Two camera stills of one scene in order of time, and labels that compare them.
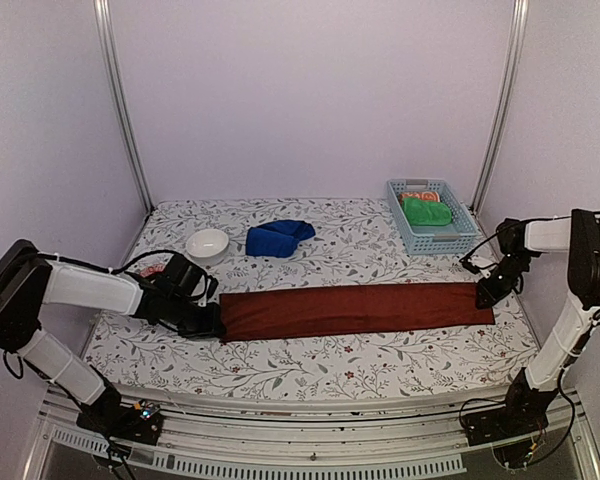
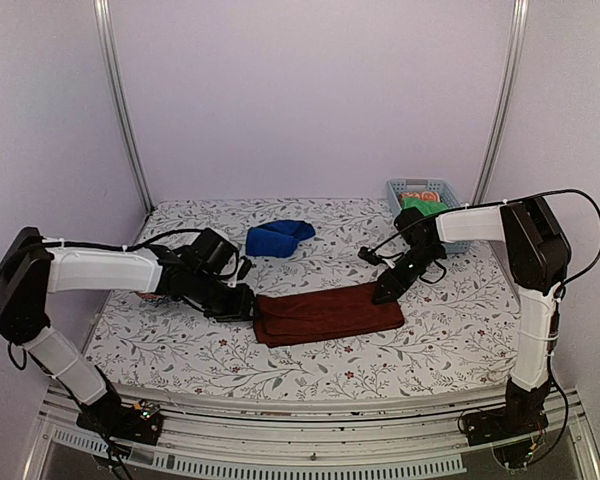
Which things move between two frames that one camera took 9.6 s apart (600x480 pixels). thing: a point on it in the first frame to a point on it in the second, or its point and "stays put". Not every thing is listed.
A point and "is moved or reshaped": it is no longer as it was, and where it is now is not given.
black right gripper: [493, 295] to [396, 285]
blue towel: [277, 239] stays put
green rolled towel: [426, 213] stays put
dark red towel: [295, 313] is moved or reshaped
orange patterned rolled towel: [422, 195] stays put
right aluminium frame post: [504, 104] stays put
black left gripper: [212, 324] to [241, 310]
